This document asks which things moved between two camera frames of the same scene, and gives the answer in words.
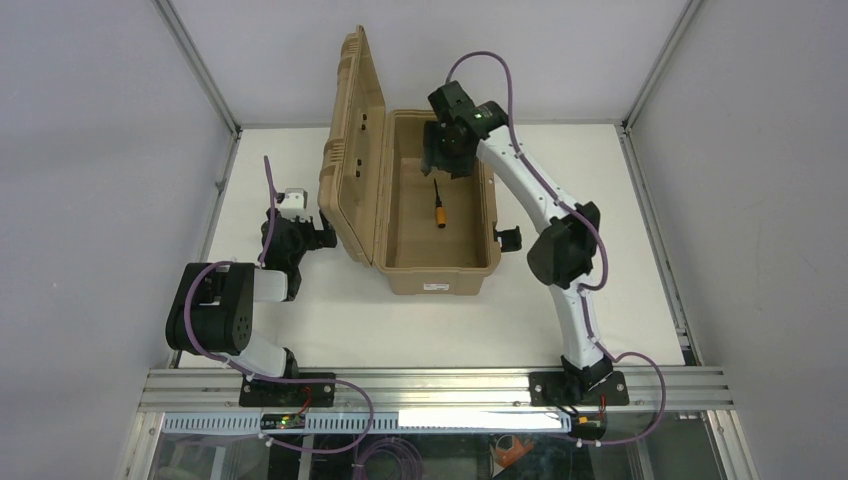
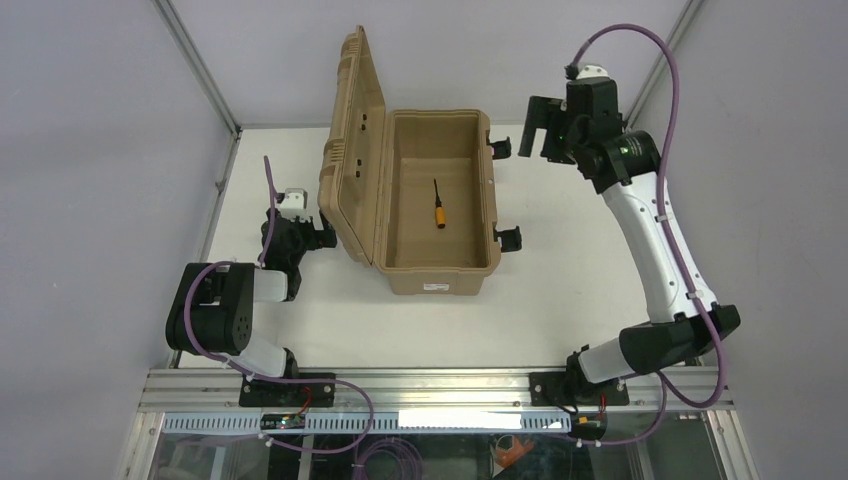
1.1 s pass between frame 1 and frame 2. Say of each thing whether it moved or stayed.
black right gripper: moved
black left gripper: stayed
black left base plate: stayed
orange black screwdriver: stayed
